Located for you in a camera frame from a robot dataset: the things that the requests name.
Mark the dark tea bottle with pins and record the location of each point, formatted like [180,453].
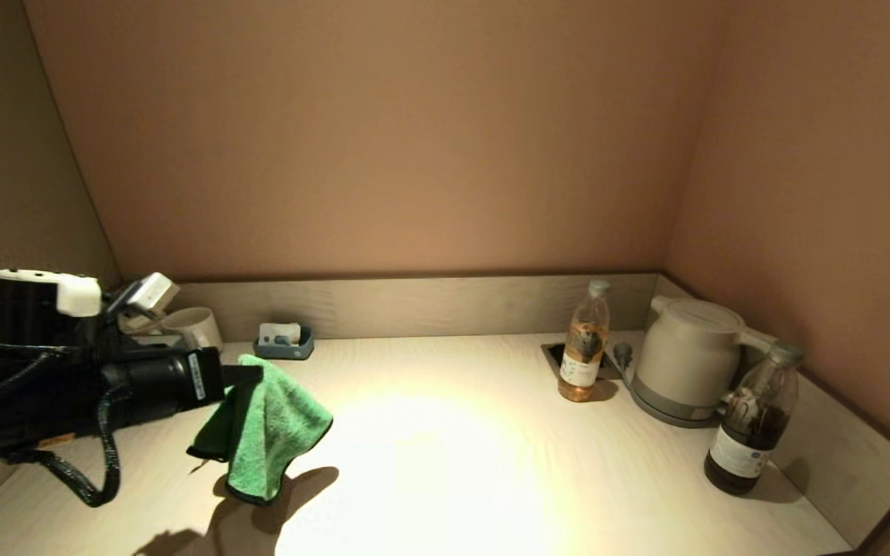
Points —
[752,440]

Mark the cream electric kettle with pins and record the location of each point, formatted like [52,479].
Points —
[684,355]

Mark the grey power plug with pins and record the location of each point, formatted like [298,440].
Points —
[623,354]

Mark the white sachets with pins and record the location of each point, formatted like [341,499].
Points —
[278,333]

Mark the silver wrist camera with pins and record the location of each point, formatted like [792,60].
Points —
[145,295]

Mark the grey kettle base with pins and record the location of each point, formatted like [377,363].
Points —
[665,411]

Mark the green microfiber cloth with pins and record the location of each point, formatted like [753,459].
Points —
[271,425]

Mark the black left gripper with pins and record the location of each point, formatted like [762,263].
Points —
[159,382]

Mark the light amber tea bottle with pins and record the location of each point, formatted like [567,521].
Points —
[582,361]

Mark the recessed power socket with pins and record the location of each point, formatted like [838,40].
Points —
[553,355]

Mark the small grey-blue tray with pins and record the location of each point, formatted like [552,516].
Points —
[284,352]

